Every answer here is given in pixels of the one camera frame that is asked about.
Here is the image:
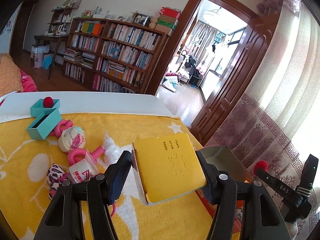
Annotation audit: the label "pink leopard plush toy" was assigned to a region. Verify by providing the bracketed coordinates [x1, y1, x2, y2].
[46, 163, 67, 200]

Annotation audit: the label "white red labelled cup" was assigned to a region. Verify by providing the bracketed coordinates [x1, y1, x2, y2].
[67, 154, 99, 184]

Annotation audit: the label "cream pink sock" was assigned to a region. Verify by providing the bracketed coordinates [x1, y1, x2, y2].
[58, 126, 86, 153]

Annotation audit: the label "white plastic bag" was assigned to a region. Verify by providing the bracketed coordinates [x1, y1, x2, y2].
[103, 131, 121, 165]

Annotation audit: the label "pink knotted foam tube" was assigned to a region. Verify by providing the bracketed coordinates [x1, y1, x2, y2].
[49, 120, 73, 138]

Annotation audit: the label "teal gift box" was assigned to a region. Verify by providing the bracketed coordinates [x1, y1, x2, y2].
[26, 108, 62, 140]

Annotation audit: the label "yellow white carton box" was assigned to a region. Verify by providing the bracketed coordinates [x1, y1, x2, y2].
[132, 133, 207, 206]

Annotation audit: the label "teal box lid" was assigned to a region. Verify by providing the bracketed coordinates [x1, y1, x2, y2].
[30, 98, 60, 117]

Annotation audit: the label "red pompom ball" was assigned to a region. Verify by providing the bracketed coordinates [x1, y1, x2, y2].
[43, 96, 54, 108]

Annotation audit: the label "right hand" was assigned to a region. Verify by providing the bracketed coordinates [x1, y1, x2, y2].
[284, 215, 298, 240]

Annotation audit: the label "yellow duck pattern towel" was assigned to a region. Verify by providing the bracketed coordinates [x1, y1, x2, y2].
[1, 113, 213, 239]

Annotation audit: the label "red tin storage box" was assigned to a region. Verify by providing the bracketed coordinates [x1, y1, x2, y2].
[200, 145, 253, 239]

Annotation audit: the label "patterned purple curtain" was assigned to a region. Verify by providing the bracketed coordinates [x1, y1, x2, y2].
[204, 0, 320, 240]

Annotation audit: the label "red floral bed quilt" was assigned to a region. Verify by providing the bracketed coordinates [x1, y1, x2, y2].
[1, 69, 38, 104]

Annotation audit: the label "orange plaid pillow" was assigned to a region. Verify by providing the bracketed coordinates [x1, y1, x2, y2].
[0, 54, 23, 96]

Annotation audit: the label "blue plastic stool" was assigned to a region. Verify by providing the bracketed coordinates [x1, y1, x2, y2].
[42, 54, 53, 69]

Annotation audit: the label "brown wooden door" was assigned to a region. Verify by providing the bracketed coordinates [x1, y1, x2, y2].
[190, 14, 280, 145]

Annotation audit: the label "wooden bookshelf with books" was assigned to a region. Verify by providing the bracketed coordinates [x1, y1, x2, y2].
[62, 18, 168, 94]

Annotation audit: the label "dark wooden desk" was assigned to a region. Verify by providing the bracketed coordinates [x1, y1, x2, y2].
[34, 35, 68, 80]

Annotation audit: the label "stacked gift boxes on shelf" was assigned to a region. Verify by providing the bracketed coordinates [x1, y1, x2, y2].
[148, 7, 181, 36]

